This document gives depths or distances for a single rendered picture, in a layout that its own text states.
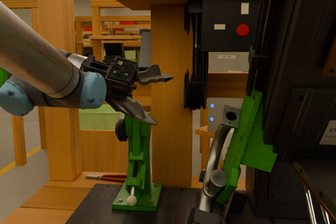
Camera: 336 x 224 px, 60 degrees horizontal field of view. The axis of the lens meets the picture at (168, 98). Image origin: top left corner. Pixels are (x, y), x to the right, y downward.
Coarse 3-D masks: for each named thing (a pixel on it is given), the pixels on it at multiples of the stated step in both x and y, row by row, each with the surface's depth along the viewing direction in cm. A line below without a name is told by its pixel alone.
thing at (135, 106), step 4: (128, 96) 67; (128, 100) 67; (132, 100) 66; (136, 100) 64; (124, 104) 68; (128, 104) 68; (132, 104) 66; (136, 104) 65; (140, 104) 63; (132, 108) 67; (136, 108) 66; (140, 108) 64; (136, 112) 67; (140, 112) 66; (144, 112) 67; (136, 116) 66; (140, 116) 66; (144, 116) 66; (148, 116) 67; (140, 120) 67; (144, 120) 66; (148, 120) 66; (152, 120) 66; (152, 124) 66; (156, 124) 66
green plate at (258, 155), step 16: (256, 96) 58; (240, 112) 69; (256, 112) 59; (240, 128) 64; (256, 128) 60; (240, 144) 60; (256, 144) 61; (224, 160) 71; (240, 160) 61; (256, 160) 62; (272, 160) 61
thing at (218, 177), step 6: (210, 174) 62; (216, 174) 62; (222, 174) 62; (210, 180) 62; (216, 180) 61; (222, 180) 62; (204, 186) 67; (210, 186) 63; (216, 186) 61; (222, 186) 61; (204, 192) 66; (210, 192) 65; (216, 192) 65
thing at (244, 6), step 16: (208, 0) 82; (224, 0) 81; (240, 0) 81; (256, 0) 81; (208, 16) 83; (224, 16) 82; (240, 16) 82; (256, 16) 81; (208, 32) 83; (224, 32) 83; (240, 32) 82; (208, 48) 84; (224, 48) 84; (240, 48) 83
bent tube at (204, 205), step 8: (224, 112) 69; (232, 112) 70; (224, 120) 67; (232, 120) 71; (224, 128) 71; (216, 136) 75; (224, 136) 74; (216, 144) 76; (216, 152) 76; (208, 160) 76; (216, 160) 76; (208, 168) 74; (216, 168) 75; (208, 176) 73; (200, 200) 70; (208, 200) 69; (200, 208) 68; (208, 208) 68
